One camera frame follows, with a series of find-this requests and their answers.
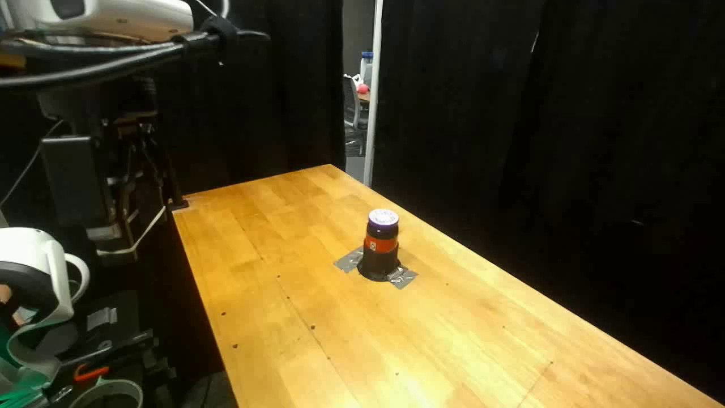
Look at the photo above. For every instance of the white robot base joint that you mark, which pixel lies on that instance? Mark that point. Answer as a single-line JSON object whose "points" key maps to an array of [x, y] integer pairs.
{"points": [[41, 273]]}

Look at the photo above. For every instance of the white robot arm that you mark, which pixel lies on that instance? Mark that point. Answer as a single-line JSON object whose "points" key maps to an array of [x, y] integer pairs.
{"points": [[126, 20]]}

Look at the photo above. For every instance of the dark bottle with white cap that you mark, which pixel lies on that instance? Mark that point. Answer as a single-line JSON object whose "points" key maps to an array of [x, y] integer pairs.
{"points": [[378, 245]]}

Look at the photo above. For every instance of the grey tape patch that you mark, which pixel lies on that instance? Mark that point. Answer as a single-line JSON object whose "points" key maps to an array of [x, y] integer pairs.
{"points": [[399, 278]]}

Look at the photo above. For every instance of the black curtain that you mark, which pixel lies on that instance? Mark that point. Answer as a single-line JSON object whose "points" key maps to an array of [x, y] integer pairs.
{"points": [[576, 137]]}

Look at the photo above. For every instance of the white door frame post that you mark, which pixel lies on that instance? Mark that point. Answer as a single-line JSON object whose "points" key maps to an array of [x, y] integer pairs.
{"points": [[377, 48]]}

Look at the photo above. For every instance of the black camera stand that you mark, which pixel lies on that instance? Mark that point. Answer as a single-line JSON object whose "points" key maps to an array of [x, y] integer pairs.
{"points": [[110, 174]]}

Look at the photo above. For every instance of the orange handled clamp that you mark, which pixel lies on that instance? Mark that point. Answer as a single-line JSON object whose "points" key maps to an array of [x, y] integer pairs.
{"points": [[84, 373]]}

